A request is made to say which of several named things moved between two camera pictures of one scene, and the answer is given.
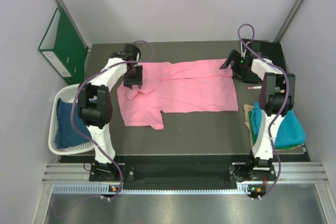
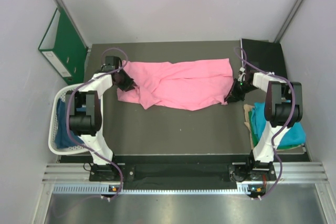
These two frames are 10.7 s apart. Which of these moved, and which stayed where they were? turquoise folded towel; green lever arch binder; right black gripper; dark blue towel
Moved: right black gripper
Stayed: green lever arch binder; turquoise folded towel; dark blue towel
